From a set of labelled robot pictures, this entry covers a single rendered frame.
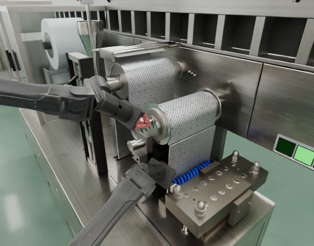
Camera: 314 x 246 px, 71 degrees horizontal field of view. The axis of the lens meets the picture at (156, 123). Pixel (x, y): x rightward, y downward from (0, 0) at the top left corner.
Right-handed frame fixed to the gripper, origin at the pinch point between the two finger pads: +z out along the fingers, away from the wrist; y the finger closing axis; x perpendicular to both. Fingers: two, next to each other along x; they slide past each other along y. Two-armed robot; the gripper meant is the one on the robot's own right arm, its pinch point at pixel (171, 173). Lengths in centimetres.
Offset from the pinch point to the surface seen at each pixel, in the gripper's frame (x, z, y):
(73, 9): 53, -2, -102
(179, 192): -3.0, -3.8, 7.3
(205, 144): 14.6, 10.4, 3.3
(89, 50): 33, 0, -75
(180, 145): 11.1, -4.0, 0.6
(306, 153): 26.1, 10.9, 34.2
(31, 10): 39, -21, -106
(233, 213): -2.6, 9.8, 23.1
